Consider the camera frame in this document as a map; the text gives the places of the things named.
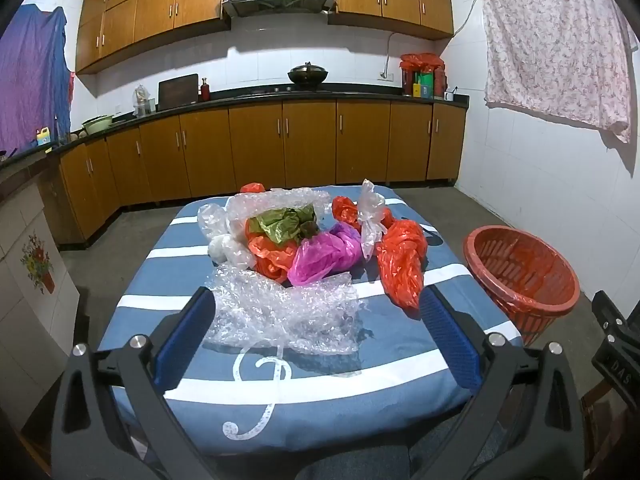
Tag black kitchen countertop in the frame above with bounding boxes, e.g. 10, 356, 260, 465
0, 87, 471, 171

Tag large orange plastic bag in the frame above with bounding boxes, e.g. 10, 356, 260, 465
375, 219, 431, 311

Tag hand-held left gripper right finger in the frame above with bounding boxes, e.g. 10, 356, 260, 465
420, 284, 587, 480

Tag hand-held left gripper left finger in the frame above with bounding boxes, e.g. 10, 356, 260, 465
55, 286, 221, 480

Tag small orange plastic bag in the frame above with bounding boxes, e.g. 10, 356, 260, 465
331, 196, 394, 233

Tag wide wooden wall cabinet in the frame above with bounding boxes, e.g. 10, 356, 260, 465
75, 0, 231, 76

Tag blue striped tablecloth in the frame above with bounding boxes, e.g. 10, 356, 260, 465
97, 185, 523, 456

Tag red bag of containers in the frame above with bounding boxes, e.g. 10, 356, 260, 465
399, 52, 447, 98

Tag white plastic bag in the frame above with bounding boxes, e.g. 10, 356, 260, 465
196, 203, 232, 238
207, 234, 256, 268

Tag tall clear plastic bag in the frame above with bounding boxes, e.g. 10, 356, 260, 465
356, 179, 390, 262

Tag dark cutting board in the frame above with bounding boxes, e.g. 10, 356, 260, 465
157, 73, 200, 108

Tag jar with plastic bag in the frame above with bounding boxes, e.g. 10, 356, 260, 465
132, 85, 153, 117

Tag green plastic bag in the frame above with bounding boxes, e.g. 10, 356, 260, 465
250, 204, 321, 246

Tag pink floral hanging cloth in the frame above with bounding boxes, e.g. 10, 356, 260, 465
472, 0, 640, 145

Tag large bubble wrap sheet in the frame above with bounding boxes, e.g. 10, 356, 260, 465
202, 265, 368, 356

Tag wooden base cabinets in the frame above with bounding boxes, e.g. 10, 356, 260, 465
37, 100, 468, 246

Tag pink plastic bag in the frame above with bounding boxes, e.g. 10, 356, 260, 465
287, 222, 363, 285

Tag black wok with lid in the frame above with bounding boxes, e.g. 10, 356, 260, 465
287, 62, 329, 85

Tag wall socket with cable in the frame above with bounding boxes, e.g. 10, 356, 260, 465
379, 32, 396, 81

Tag green basin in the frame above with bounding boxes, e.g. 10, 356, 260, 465
81, 116, 113, 136

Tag wooden furniture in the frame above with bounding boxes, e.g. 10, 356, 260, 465
580, 375, 640, 441

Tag red plastic basket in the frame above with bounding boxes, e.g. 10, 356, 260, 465
462, 225, 581, 336

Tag blue purple hanging cloth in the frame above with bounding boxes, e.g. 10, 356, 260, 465
0, 4, 76, 156

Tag flat orange plastic bag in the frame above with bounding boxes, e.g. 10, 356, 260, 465
245, 220, 301, 283

